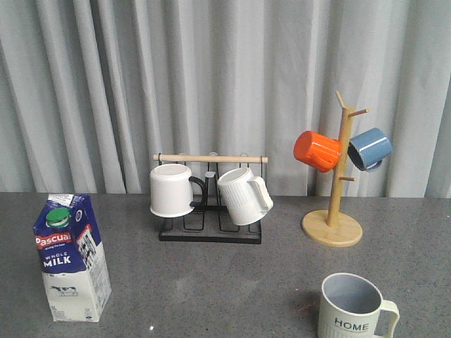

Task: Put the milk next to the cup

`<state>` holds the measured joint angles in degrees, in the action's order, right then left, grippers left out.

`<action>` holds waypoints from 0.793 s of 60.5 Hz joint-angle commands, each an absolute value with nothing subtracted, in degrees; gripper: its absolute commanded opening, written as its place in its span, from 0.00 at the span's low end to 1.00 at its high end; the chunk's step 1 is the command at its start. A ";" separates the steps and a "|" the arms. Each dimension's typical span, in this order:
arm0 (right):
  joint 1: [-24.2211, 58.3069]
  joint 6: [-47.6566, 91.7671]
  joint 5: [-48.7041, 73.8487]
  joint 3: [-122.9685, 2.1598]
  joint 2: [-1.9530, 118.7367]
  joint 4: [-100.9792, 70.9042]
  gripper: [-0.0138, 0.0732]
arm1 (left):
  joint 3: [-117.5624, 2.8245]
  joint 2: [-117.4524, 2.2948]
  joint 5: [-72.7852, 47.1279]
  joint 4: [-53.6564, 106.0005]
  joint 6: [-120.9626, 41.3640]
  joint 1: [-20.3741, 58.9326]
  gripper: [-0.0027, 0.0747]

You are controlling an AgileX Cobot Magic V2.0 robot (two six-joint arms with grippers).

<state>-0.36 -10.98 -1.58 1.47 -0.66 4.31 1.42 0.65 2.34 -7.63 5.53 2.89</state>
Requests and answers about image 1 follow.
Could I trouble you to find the blue white milk carton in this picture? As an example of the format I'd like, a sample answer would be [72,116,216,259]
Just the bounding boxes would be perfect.
[33,194,111,323]

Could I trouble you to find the white ribbed mug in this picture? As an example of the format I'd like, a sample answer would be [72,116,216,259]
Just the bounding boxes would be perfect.
[218,168,273,226]

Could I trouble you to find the wooden mug tree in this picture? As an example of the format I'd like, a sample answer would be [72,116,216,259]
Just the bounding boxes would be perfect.
[302,91,369,247]

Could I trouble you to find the orange mug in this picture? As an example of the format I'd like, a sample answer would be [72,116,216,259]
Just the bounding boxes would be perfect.
[293,131,342,173]

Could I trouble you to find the grey curtain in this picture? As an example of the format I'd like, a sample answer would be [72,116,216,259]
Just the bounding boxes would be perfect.
[1,1,450,198]

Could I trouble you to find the white mug black handle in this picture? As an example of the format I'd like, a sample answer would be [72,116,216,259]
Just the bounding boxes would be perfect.
[150,163,207,218]

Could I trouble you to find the black wire mug rack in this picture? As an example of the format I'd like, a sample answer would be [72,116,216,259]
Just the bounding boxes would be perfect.
[154,152,268,244]

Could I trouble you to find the cream HOME mug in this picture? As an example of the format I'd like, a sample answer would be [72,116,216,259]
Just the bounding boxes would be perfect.
[317,273,400,337]

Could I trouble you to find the blue mug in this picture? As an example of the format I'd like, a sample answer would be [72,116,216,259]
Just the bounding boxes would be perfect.
[347,128,393,172]

